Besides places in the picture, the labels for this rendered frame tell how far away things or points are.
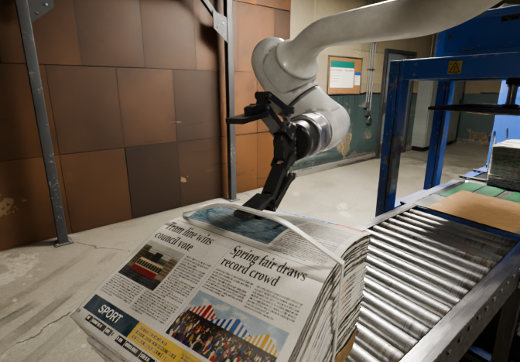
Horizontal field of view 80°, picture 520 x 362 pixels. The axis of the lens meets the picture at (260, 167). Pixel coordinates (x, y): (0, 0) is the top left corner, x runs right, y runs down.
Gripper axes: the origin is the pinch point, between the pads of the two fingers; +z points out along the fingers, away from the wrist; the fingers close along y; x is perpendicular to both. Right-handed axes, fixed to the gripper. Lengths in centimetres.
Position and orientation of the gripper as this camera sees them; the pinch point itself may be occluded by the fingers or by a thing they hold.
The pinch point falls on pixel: (241, 166)
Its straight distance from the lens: 45.4
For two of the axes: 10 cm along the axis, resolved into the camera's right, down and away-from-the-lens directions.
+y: 0.6, 9.5, 3.0
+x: -8.5, -1.1, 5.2
